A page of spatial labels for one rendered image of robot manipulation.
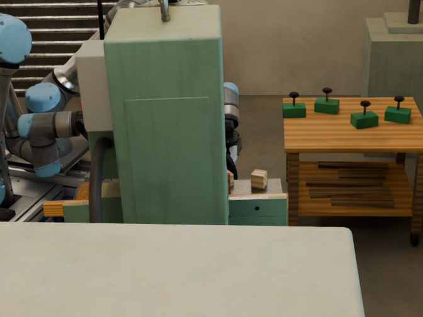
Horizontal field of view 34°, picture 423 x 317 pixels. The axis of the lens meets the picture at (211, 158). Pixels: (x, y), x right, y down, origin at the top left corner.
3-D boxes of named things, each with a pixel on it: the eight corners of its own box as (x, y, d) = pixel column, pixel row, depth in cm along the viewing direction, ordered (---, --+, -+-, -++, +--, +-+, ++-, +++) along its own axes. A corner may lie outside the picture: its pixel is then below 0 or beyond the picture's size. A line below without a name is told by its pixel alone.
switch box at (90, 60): (121, 111, 148) (112, 38, 141) (114, 131, 139) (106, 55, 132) (92, 112, 148) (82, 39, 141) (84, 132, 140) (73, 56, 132)
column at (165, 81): (231, 278, 180) (223, 3, 146) (234, 338, 160) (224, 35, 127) (145, 281, 180) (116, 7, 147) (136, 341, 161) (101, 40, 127)
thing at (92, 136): (133, 160, 165) (127, 101, 158) (129, 178, 157) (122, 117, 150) (97, 161, 165) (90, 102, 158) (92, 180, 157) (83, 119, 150)
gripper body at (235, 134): (240, 157, 240) (240, 129, 247) (238, 143, 233) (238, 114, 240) (218, 158, 241) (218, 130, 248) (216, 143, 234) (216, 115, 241)
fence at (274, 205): (286, 212, 188) (286, 195, 186) (287, 216, 187) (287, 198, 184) (65, 220, 189) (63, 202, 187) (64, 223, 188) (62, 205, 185)
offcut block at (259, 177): (250, 187, 201) (250, 174, 199) (254, 181, 204) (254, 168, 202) (263, 189, 200) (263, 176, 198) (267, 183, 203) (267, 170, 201)
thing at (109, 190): (141, 222, 176) (136, 181, 170) (138, 238, 169) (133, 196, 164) (103, 224, 176) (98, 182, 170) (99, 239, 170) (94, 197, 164)
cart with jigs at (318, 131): (403, 187, 374) (415, 75, 344) (424, 249, 323) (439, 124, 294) (281, 187, 379) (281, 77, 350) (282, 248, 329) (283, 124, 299)
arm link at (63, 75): (24, 100, 245) (128, -7, 225) (36, 85, 258) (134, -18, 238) (51, 122, 248) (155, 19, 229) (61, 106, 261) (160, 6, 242)
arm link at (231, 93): (216, 95, 256) (239, 94, 255) (216, 118, 249) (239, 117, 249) (214, 80, 249) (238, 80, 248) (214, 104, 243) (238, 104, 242)
